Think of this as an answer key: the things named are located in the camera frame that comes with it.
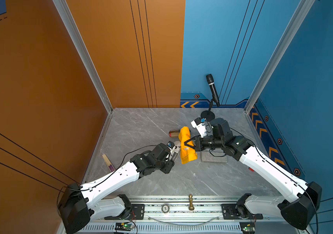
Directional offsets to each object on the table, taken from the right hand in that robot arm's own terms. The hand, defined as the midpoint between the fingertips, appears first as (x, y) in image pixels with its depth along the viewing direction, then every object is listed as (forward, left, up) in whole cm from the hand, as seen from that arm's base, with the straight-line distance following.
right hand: (186, 143), depth 70 cm
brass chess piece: (-23, -3, -25) cm, 34 cm away
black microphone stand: (+42, -22, -25) cm, 53 cm away
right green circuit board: (-31, -30, -29) cm, 52 cm away
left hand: (-2, +8, -14) cm, 16 cm away
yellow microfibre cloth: (-5, 0, -2) cm, 5 cm away
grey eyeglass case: (-8, -12, +4) cm, 15 cm away
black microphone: (+42, -22, -3) cm, 47 cm away
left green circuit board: (-31, +32, -27) cm, 52 cm away
